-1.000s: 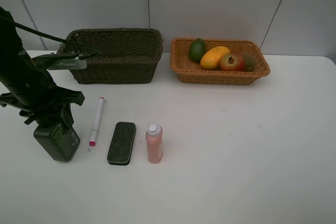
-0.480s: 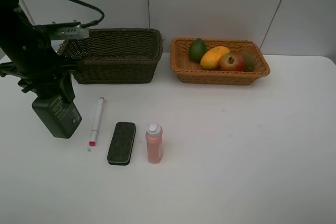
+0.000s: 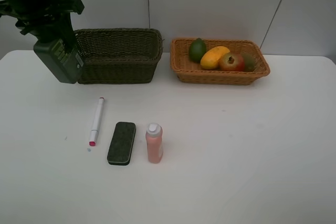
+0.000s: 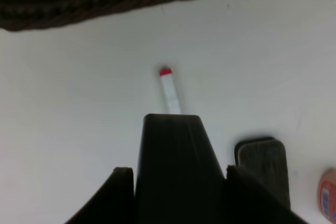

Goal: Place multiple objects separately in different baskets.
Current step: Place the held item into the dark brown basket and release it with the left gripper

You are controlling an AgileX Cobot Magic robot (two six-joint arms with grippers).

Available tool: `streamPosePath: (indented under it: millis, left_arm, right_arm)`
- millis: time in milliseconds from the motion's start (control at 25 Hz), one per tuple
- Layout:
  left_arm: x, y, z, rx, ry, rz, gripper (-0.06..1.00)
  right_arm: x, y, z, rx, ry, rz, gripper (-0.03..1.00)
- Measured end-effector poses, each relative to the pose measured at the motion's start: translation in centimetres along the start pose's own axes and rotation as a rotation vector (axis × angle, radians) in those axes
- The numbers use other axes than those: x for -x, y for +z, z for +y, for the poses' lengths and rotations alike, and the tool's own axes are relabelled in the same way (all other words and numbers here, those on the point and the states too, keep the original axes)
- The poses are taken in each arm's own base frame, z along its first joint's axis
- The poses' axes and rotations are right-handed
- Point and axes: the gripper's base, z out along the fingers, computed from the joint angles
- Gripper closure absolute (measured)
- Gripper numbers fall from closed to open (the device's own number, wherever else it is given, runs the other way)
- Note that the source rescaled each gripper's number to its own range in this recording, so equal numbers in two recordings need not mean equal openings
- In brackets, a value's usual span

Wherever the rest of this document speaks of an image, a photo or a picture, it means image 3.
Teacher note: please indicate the yellow mango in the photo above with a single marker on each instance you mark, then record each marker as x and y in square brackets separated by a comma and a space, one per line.
[211, 59]

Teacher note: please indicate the brown kiwi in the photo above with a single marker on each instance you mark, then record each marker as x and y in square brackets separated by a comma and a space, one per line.
[249, 62]

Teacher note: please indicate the dark green pump bottle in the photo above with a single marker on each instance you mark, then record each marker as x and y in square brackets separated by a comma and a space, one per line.
[65, 63]

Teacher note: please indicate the orange wicker basket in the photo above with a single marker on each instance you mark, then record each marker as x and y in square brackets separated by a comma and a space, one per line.
[191, 72]

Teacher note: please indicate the white marker with red caps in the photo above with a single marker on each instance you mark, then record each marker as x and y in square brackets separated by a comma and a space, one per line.
[96, 123]

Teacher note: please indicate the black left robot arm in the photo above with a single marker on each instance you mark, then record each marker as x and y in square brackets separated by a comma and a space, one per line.
[25, 5]

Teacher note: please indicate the pink bottle with white cap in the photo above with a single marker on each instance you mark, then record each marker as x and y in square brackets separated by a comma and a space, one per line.
[154, 143]

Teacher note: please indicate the dark brown wicker basket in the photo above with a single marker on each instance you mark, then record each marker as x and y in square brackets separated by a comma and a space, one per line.
[119, 55]

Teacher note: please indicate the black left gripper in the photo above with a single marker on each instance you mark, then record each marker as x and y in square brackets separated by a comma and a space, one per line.
[48, 22]

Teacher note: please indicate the green lime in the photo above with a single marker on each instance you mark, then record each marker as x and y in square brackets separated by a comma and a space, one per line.
[197, 50]

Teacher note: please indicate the red pomegranate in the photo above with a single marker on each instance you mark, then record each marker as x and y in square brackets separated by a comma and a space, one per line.
[232, 62]

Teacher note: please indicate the black whiteboard eraser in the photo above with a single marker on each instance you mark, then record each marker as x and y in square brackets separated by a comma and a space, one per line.
[121, 146]

